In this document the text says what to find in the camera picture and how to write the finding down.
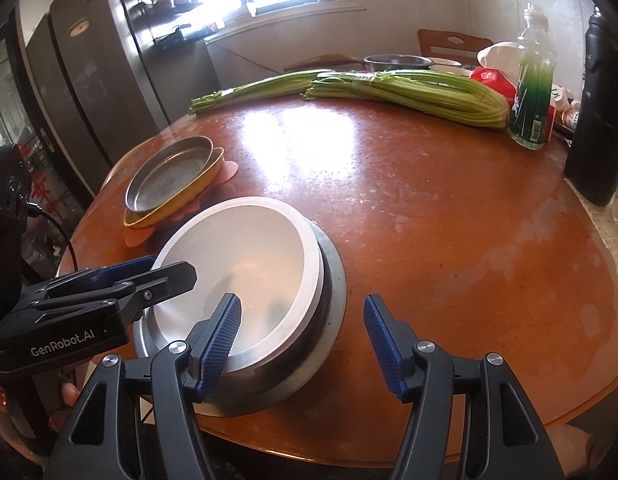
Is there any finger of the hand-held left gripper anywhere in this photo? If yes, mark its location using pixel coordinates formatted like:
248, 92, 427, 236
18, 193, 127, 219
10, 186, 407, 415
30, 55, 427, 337
32, 261, 197, 326
24, 255, 156, 301

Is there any black wire rack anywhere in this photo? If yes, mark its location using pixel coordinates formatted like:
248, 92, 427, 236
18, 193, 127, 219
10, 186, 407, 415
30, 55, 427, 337
114, 0, 225, 51

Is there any curved wooden chair back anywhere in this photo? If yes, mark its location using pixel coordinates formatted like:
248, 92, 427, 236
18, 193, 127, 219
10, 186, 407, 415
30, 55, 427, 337
283, 54, 367, 73

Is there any yellow shell-shaped plate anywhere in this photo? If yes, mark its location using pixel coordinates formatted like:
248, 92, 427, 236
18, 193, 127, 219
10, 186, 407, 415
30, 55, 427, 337
123, 147, 225, 229

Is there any long celery bunch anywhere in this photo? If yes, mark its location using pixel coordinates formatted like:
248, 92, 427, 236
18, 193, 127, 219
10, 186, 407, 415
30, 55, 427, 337
189, 69, 335, 117

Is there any person's left hand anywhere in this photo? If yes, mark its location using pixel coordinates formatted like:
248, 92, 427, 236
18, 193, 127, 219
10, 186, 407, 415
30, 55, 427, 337
48, 380, 86, 433

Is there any round metal pan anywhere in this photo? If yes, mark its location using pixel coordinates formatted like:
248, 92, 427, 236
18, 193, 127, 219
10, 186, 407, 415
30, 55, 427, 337
125, 136, 215, 213

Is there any small steel bowl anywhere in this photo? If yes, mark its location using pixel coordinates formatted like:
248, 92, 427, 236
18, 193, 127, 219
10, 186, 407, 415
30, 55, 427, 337
363, 54, 435, 73

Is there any wooden chair with cutout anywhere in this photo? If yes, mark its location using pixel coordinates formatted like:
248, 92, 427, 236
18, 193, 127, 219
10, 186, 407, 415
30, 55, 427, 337
417, 28, 494, 67

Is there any grey refrigerator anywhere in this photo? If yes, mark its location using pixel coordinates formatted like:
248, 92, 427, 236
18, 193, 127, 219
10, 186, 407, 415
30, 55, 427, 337
16, 0, 220, 196

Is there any small jar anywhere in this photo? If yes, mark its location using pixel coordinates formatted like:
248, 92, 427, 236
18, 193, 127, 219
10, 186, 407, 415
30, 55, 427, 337
559, 107, 582, 133

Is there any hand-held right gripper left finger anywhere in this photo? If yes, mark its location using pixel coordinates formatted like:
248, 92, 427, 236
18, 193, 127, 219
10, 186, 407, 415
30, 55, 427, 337
44, 292, 242, 480

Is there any red and white tissue pack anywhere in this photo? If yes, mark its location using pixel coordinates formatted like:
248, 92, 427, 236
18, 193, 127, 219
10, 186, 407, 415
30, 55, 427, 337
469, 41, 520, 103

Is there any stainless steel bowl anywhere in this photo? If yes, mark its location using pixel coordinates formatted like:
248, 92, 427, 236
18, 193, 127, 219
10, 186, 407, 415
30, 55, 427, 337
133, 220, 348, 417

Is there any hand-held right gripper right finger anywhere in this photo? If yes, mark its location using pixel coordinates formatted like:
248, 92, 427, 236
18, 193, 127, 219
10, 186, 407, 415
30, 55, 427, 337
363, 294, 564, 480

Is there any plastic bottle green label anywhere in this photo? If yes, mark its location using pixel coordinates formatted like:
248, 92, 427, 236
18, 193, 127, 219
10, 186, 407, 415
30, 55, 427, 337
506, 2, 558, 150

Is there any wrapped celery bunch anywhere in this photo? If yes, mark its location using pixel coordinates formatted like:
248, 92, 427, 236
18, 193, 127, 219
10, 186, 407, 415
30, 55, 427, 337
304, 71, 510, 128

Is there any black cable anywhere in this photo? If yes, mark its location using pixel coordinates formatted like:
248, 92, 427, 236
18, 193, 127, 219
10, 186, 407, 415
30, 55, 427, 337
26, 202, 80, 273

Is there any black thermos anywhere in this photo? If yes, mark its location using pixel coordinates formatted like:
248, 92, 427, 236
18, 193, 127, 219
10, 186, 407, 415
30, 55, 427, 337
565, 5, 618, 207

